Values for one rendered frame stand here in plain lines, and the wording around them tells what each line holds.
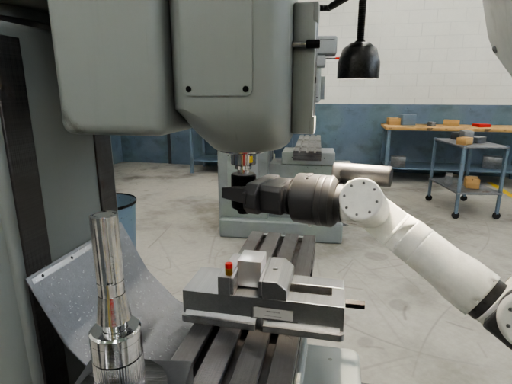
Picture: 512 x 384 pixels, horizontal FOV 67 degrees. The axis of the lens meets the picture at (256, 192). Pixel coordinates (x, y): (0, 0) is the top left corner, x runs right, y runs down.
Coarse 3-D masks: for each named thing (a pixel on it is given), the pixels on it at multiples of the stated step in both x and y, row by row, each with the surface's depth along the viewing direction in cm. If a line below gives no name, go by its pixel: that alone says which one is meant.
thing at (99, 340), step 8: (136, 320) 37; (96, 328) 36; (128, 328) 36; (136, 328) 36; (88, 336) 35; (96, 336) 35; (104, 336) 35; (112, 336) 35; (120, 336) 35; (128, 336) 35; (136, 336) 36; (96, 344) 34; (104, 344) 34; (112, 344) 34; (120, 344) 35; (128, 344) 35
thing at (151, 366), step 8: (144, 360) 42; (152, 360) 44; (160, 360) 44; (168, 360) 44; (176, 360) 44; (184, 360) 44; (88, 368) 43; (152, 368) 41; (160, 368) 41; (168, 368) 43; (176, 368) 43; (184, 368) 43; (192, 368) 44; (80, 376) 42; (88, 376) 40; (152, 376) 40; (160, 376) 40; (168, 376) 42; (176, 376) 42; (184, 376) 42; (192, 376) 44
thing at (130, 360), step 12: (132, 348) 35; (96, 360) 35; (108, 360) 35; (120, 360) 35; (132, 360) 36; (96, 372) 36; (108, 372) 35; (120, 372) 35; (132, 372) 36; (144, 372) 38
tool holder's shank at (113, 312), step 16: (96, 224) 33; (112, 224) 33; (96, 240) 33; (112, 240) 33; (96, 256) 33; (112, 256) 34; (96, 272) 34; (112, 272) 34; (112, 288) 34; (112, 304) 34; (128, 304) 36; (96, 320) 35; (112, 320) 35; (128, 320) 36
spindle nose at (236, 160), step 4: (232, 156) 70; (236, 156) 69; (240, 156) 69; (244, 156) 69; (248, 156) 69; (232, 160) 70; (236, 160) 70; (240, 160) 69; (244, 160) 69; (248, 160) 70; (232, 164) 70; (236, 164) 70; (240, 164) 70; (244, 164) 69; (248, 164) 70; (252, 164) 70
